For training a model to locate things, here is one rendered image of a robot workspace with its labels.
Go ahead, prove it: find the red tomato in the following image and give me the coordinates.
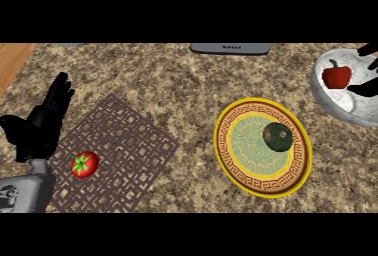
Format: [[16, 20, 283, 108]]
[[71, 150, 100, 179]]

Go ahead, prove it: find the yellow patterned plate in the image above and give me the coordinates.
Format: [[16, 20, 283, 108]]
[[213, 96, 314, 199]]

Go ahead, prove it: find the dark green avocado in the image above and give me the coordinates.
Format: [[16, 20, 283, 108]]
[[261, 122, 295, 153]]

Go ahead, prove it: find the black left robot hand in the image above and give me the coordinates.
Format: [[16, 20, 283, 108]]
[[0, 71, 77, 164]]

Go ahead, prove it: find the dark grey flat appliance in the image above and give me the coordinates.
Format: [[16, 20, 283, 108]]
[[189, 42, 272, 56]]

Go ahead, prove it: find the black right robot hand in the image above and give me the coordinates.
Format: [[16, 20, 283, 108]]
[[345, 42, 378, 98]]

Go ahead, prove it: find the white marble bowl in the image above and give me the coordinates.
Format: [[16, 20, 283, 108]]
[[309, 48, 378, 128]]

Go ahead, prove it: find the brown patterned placemat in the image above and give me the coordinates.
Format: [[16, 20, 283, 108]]
[[46, 93, 182, 214]]

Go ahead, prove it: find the red bell pepper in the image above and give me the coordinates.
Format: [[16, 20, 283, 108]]
[[320, 58, 354, 90]]

